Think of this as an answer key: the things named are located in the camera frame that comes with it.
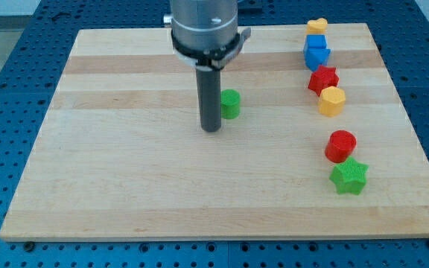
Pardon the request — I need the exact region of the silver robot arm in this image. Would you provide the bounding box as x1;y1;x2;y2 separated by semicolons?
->
170;0;238;51

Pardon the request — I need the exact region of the light wooden board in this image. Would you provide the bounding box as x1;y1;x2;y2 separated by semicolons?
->
0;23;429;242

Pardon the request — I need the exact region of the red cylinder block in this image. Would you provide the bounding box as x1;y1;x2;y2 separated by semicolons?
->
325;130;357;163

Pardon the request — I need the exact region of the green cylinder block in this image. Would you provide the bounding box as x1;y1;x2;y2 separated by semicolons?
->
221;89;241;119

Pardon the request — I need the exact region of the green star block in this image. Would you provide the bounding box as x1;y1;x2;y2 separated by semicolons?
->
329;156;369;195

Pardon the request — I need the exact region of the red star block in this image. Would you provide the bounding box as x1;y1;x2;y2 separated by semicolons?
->
308;65;340;96

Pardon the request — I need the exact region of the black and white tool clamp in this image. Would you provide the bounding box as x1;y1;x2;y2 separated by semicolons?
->
171;28;252;71

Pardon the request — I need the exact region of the yellow heart block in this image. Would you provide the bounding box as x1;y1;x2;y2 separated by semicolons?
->
306;18;328;35

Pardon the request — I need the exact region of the yellow hexagon block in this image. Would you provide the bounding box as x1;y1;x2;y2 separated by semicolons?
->
318;86;346;117

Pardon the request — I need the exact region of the blue triangular block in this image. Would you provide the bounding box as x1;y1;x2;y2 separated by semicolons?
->
304;48;331;71

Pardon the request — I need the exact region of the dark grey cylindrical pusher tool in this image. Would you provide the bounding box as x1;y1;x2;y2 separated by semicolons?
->
196;69;221;133

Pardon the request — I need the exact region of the blue cube block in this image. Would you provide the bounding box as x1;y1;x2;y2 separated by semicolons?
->
303;34;327;51

